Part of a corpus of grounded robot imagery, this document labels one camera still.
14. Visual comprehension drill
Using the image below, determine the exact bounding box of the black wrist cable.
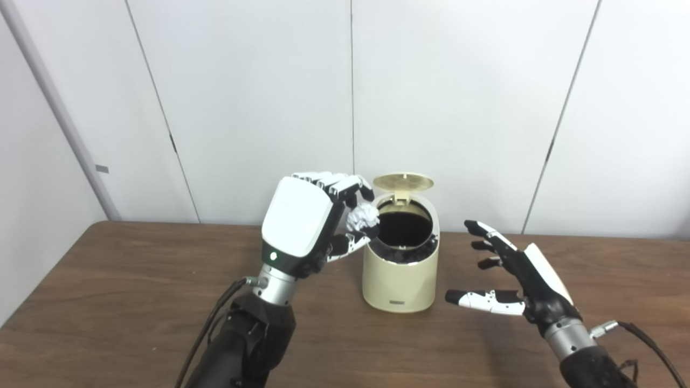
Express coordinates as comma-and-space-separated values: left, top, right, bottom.
590, 320, 688, 388
173, 276, 268, 388

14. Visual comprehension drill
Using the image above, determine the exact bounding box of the black bin liner bag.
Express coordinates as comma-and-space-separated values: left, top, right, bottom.
369, 211, 438, 264

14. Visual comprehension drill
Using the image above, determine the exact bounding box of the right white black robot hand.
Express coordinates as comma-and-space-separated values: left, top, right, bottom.
445, 219, 583, 327

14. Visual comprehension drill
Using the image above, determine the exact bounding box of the white paper ball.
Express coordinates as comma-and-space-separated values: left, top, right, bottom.
346, 202, 381, 234

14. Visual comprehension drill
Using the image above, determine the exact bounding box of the cream-colored bin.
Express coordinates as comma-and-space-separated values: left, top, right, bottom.
362, 193, 441, 314

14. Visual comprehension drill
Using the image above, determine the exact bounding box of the grey wall corner post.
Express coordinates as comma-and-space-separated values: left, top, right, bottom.
0, 0, 122, 221

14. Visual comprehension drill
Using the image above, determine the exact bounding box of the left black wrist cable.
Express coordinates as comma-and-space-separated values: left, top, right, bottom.
173, 276, 268, 388

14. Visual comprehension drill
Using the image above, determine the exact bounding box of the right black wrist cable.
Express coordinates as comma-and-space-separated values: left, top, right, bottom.
590, 320, 688, 388

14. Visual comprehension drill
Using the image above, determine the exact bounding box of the cream round bin lid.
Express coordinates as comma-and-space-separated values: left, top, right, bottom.
372, 172, 435, 205

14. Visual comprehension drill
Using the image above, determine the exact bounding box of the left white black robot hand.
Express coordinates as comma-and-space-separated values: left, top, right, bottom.
261, 171, 375, 280

